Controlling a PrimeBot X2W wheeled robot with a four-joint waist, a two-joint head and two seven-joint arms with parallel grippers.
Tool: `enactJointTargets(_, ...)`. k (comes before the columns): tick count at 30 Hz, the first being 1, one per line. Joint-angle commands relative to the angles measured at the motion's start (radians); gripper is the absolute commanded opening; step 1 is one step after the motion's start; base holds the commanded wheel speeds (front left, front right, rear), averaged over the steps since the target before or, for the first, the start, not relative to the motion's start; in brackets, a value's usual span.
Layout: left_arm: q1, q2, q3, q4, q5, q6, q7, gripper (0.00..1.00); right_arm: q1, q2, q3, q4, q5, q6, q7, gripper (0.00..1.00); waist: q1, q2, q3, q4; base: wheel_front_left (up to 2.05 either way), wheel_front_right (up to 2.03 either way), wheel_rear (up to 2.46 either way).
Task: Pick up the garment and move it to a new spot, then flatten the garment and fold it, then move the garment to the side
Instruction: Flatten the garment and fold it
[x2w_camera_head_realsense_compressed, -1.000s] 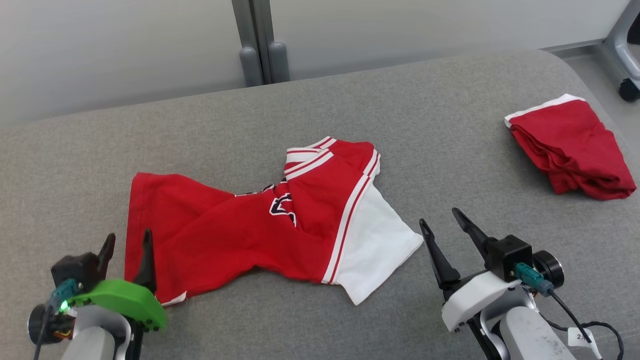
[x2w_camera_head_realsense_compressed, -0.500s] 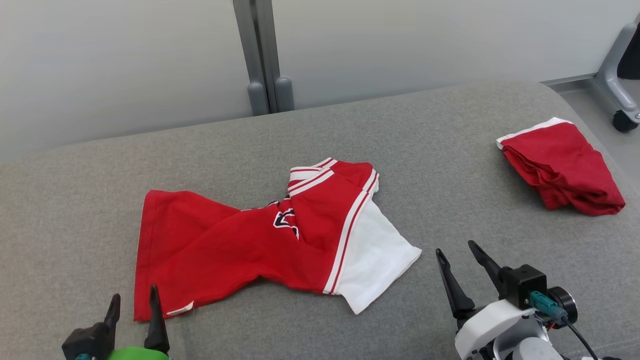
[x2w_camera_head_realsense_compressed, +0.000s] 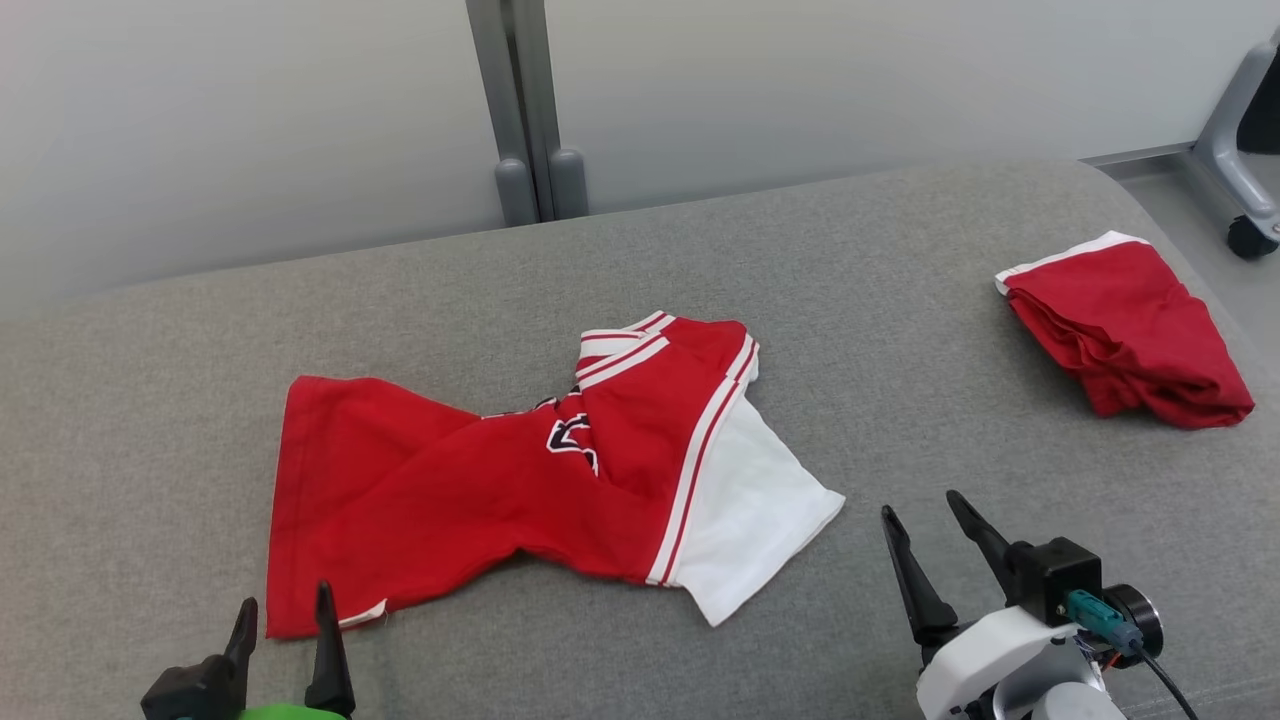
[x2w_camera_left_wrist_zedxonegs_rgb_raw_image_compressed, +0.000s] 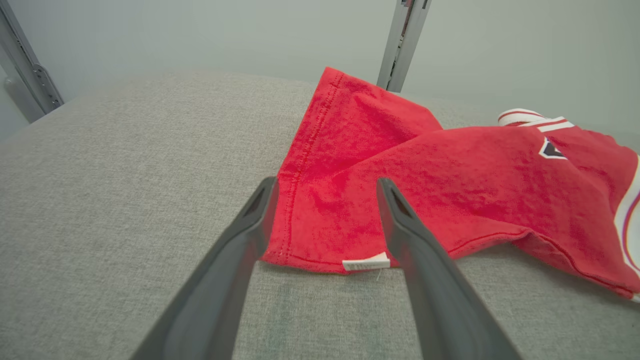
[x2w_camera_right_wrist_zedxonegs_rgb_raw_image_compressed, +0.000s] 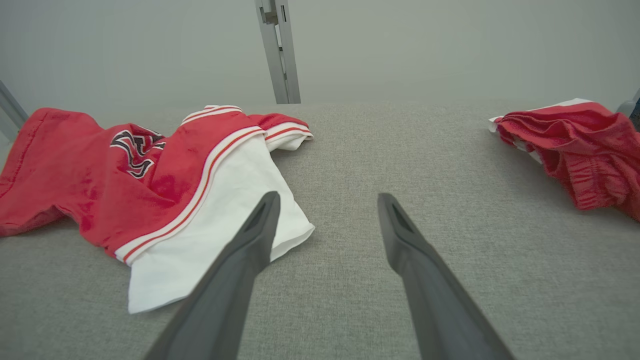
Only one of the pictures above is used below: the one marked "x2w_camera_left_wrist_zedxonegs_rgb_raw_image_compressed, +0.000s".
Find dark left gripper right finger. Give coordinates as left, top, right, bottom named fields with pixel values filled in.
left=376, top=177, right=523, bottom=360

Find grey metal partition post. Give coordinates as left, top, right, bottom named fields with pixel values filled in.
left=376, top=0, right=433, bottom=94
left=0, top=0, right=65, bottom=124

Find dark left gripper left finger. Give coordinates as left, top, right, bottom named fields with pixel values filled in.
left=129, top=176, right=279, bottom=360

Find red jersey white stripes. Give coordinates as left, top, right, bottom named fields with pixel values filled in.
left=260, top=66, right=640, bottom=304

